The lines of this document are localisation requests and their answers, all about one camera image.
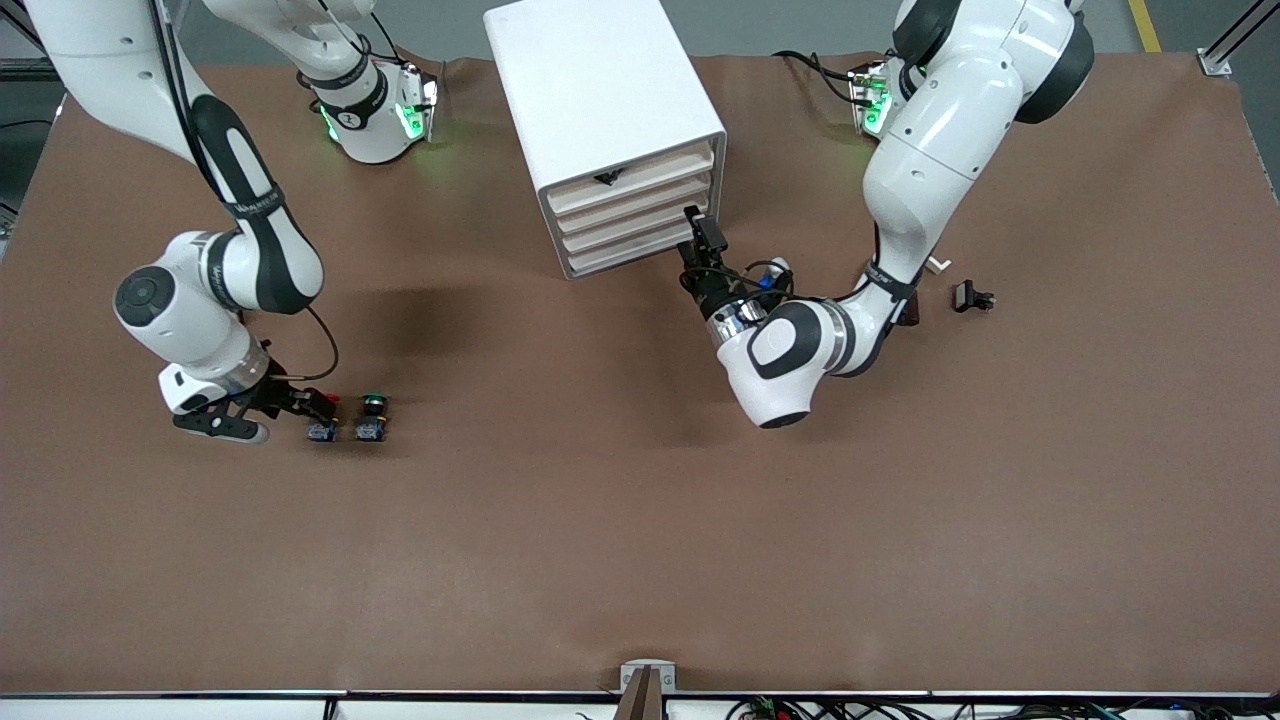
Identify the red push button switch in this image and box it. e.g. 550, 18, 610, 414
305, 392, 341, 446

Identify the brown table cover sheet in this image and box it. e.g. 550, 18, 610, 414
0, 50, 1280, 696

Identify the green push button switch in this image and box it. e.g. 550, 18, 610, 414
354, 393, 392, 445

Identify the black arm base cable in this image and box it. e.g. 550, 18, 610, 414
773, 48, 863, 106

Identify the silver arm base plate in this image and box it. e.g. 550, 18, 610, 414
850, 60, 893, 136
400, 62, 442, 141

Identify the white table edge rail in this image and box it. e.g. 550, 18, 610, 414
0, 688, 1280, 720

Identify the grey bracket with brown post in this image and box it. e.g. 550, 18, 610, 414
618, 658, 678, 720

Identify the black cable bundle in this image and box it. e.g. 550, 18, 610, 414
725, 696, 1280, 720

